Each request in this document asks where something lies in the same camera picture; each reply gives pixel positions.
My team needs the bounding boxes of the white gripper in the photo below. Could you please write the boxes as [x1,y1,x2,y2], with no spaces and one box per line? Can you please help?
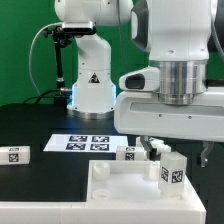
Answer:
[114,89,224,168]

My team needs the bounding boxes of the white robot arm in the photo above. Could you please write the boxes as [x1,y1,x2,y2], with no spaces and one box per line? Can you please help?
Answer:
[54,0,224,151]

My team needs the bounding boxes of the white paper marker sheet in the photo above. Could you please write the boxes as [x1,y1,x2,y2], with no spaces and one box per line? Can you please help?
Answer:
[44,134,128,153]

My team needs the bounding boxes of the white L-shaped fixture wall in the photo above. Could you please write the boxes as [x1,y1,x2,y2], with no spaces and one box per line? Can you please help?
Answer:
[0,182,206,224]

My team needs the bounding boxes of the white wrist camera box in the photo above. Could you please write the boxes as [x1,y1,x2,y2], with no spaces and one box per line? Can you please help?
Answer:
[119,66,160,92]

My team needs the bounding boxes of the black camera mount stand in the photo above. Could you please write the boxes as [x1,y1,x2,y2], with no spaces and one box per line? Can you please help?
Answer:
[43,25,72,107]

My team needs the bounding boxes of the grey cable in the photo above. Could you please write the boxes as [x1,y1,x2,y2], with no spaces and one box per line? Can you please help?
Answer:
[28,22,64,98]

